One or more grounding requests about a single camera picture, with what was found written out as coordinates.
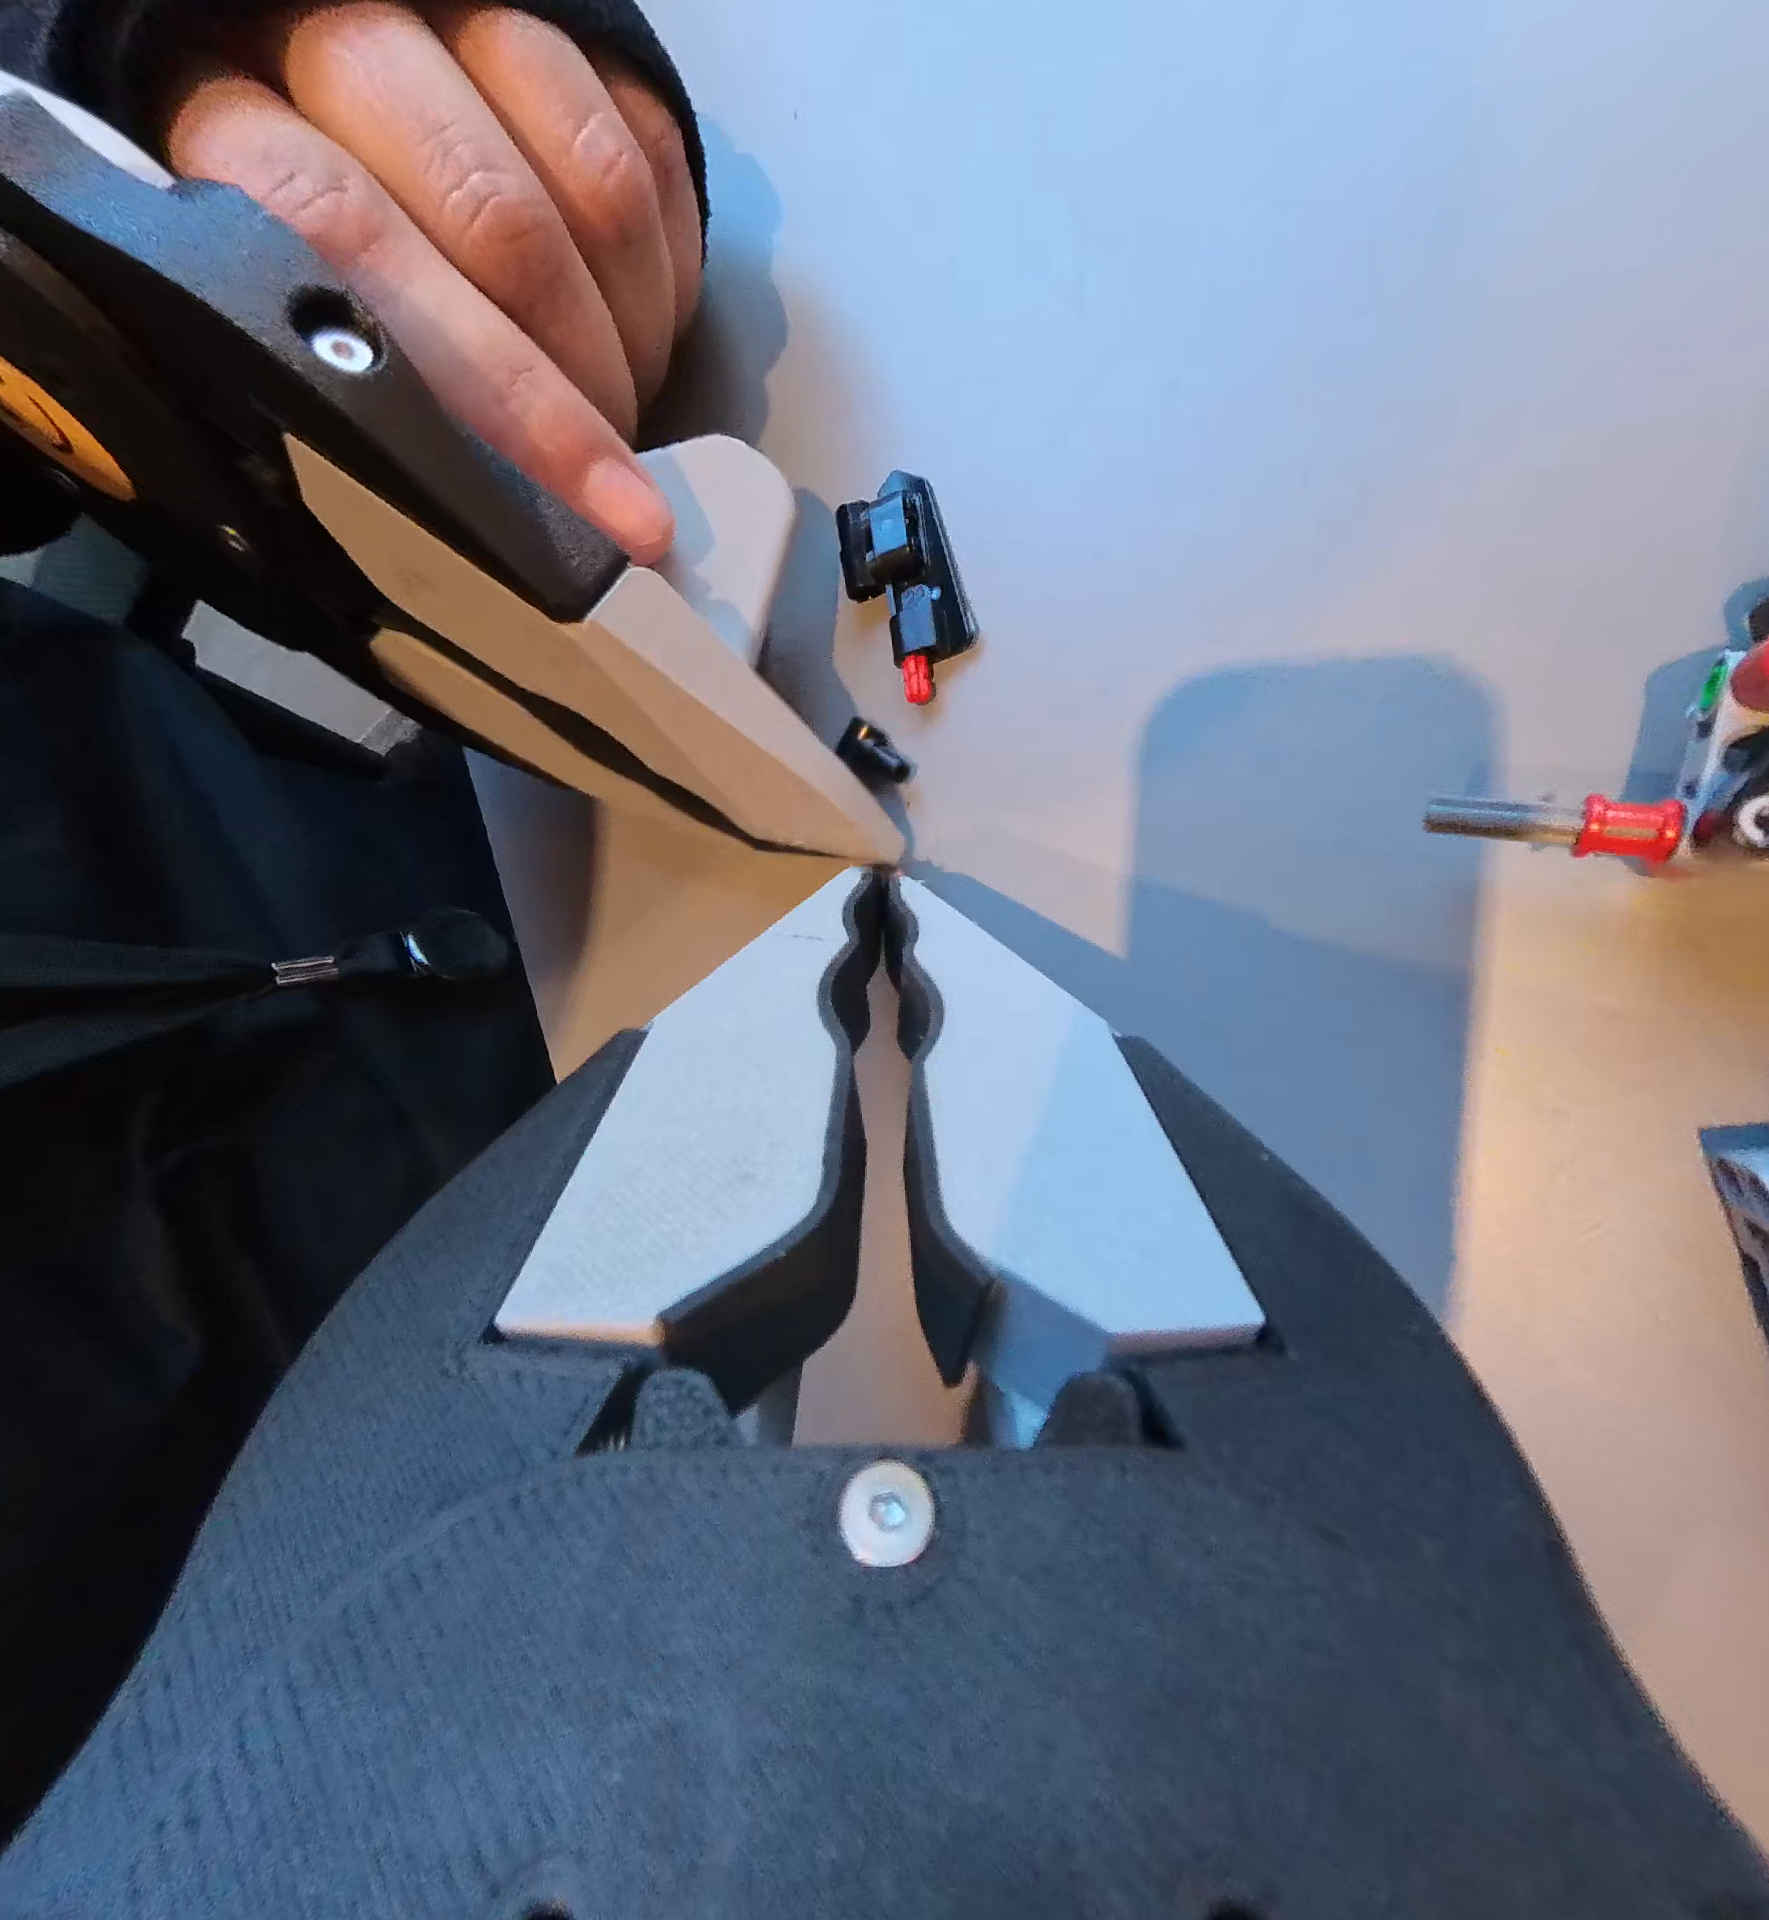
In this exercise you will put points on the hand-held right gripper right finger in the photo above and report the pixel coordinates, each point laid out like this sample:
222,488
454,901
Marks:
1079,1171

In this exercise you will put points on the light grey desk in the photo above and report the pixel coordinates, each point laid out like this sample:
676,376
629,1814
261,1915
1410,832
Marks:
1198,375

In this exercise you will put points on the person's left hand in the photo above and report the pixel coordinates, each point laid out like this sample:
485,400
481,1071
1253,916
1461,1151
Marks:
448,194

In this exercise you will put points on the person's black clothing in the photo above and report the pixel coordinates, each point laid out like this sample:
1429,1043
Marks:
149,1274

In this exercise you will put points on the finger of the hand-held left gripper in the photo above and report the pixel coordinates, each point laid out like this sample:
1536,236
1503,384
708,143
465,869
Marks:
704,704
478,712

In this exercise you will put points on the black toy assembly red pin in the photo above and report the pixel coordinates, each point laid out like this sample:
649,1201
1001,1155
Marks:
906,585

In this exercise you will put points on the small black toy connector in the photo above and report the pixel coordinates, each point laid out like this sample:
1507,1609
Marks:
872,747

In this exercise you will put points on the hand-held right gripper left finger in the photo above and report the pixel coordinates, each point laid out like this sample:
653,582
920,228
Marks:
688,1155

